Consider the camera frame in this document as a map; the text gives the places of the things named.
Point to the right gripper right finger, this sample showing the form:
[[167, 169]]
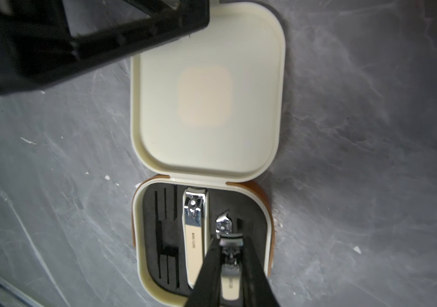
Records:
[[256, 288]]

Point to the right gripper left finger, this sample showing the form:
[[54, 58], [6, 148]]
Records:
[[207, 290]]

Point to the cream clipper case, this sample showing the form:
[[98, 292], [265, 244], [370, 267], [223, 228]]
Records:
[[206, 113]]

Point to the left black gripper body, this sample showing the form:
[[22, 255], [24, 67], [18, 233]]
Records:
[[37, 49]]

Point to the silver small nail clipper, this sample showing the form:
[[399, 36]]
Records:
[[231, 247]]

